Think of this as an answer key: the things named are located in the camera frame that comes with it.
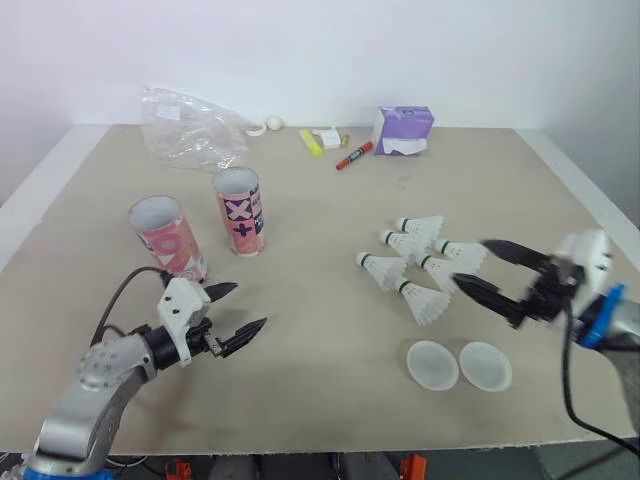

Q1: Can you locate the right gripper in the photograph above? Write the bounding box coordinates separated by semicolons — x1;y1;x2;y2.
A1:
453;239;585;330

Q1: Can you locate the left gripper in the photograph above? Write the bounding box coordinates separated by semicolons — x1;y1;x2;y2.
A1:
184;282;269;359

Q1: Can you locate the white tube lid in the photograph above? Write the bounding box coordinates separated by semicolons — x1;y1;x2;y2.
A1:
458;341;513;392
405;339;459;391

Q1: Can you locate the white shuttlecock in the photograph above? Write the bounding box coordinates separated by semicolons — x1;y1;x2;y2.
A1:
415;252;466;291
355;251;409;296
432;238;489;275
394;279;452;327
378;229;435;259
394;214;445;240

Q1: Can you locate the pink circle-patterned tube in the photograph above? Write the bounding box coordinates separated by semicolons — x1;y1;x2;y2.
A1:
128;195;209;284

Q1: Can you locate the pink cross-patterned tube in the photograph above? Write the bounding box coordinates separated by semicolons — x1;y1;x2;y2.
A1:
212;166;266;257

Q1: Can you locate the robot body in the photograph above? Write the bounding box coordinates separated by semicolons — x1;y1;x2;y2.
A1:
164;452;431;480

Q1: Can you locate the purple tissue box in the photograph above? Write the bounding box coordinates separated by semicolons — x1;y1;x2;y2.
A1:
370;105;437;157

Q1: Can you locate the yellow highlighter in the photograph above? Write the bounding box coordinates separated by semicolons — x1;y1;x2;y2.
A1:
298;129;324;160

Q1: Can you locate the red marker pen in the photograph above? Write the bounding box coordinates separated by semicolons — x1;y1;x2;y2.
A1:
335;141;375;172

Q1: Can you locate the clear plastic bag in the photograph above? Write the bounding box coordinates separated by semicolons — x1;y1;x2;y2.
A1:
140;85;259;174

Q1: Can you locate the small white box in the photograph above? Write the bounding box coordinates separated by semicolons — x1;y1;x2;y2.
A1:
311;126;343;150

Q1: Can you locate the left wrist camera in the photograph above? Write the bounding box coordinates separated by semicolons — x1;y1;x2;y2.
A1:
156;276;212;369

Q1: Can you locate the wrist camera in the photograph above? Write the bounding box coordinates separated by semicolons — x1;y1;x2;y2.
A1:
557;229;615;306
156;276;212;369

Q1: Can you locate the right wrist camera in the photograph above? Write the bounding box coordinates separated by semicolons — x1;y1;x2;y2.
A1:
557;229;615;306

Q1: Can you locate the black cable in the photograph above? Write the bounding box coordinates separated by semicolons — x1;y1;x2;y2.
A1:
558;294;640;451
89;266;169;351

